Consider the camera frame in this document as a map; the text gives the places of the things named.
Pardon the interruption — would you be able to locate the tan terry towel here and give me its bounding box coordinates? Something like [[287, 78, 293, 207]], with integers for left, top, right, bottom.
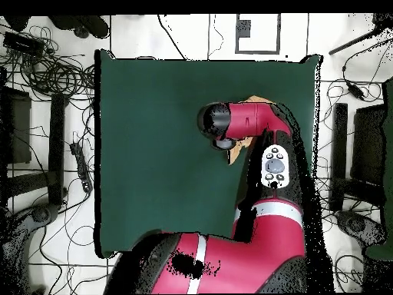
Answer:
[[226, 95, 275, 166]]

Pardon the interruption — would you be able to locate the dark flat panel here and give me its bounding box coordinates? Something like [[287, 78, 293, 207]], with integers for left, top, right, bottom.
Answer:
[[0, 86, 32, 164], [350, 103, 388, 187]]

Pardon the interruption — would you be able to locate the dark green tablecloth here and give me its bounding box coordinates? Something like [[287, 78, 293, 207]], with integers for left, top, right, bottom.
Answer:
[[93, 48, 323, 259]]

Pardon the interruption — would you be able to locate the black power strip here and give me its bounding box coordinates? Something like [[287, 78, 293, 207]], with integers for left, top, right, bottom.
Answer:
[[69, 141, 94, 194]]

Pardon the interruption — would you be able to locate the black floor bar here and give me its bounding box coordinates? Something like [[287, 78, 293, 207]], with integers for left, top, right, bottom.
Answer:
[[48, 92, 68, 206], [329, 102, 349, 212]]

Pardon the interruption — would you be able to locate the grey chair base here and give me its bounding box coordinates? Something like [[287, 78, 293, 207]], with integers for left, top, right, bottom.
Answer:
[[0, 202, 62, 295], [334, 210, 388, 250]]

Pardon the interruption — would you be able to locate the person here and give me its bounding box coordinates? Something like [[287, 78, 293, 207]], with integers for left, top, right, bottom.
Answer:
[[2, 14, 111, 40]]

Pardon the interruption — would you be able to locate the black tripod leg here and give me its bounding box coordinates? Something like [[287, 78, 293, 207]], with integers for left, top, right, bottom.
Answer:
[[327, 13, 393, 56]]

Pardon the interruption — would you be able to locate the black power brick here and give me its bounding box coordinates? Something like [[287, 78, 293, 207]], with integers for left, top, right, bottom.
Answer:
[[2, 31, 46, 55]]

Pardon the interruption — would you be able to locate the black floor cable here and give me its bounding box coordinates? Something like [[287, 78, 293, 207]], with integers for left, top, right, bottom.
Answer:
[[157, 13, 189, 61]]

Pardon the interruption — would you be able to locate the black cable tangle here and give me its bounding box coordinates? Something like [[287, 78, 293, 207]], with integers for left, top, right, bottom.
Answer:
[[0, 24, 96, 102]]

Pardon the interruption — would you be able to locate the small black cable adapter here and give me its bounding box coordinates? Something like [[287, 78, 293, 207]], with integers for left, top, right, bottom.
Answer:
[[346, 83, 367, 101]]

